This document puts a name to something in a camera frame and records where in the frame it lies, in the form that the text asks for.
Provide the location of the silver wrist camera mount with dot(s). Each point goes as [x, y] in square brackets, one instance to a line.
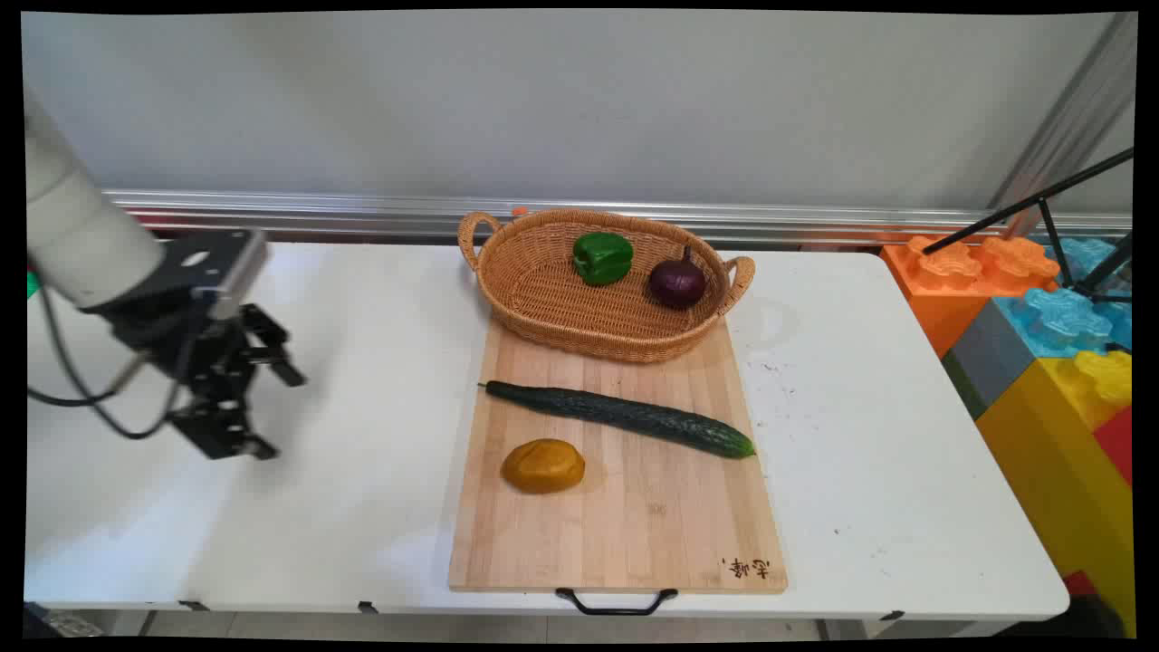
[222, 267]

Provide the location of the long dark green cucumber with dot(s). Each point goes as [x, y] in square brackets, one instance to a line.
[625, 417]

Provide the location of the black tripod stand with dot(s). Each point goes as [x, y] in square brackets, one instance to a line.
[996, 215]

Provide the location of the orange giant building block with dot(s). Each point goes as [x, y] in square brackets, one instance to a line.
[933, 299]

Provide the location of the yellow-brown potato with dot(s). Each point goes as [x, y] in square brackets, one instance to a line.
[543, 466]

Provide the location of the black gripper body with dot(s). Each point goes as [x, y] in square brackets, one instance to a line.
[181, 340]

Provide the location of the grey giant building block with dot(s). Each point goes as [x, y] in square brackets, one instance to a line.
[987, 362]

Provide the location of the yellow giant building block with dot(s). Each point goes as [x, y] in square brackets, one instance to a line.
[1050, 471]

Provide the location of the green bell pepper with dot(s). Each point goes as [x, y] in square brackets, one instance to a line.
[602, 258]

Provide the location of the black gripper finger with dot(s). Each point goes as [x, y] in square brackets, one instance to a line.
[272, 349]
[222, 433]

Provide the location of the purple red onion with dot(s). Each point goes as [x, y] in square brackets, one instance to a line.
[677, 282]

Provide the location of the wooden cutting board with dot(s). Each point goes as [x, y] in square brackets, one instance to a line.
[634, 525]

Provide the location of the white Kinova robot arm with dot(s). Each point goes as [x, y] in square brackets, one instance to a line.
[81, 226]

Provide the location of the blue giant building block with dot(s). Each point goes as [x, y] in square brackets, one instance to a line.
[1059, 321]

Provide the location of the red giant building block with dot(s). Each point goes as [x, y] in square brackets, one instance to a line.
[1118, 444]

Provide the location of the aluminium wall rail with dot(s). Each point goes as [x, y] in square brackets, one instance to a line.
[362, 213]

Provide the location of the woven wicker basket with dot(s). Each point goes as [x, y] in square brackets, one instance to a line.
[561, 308]

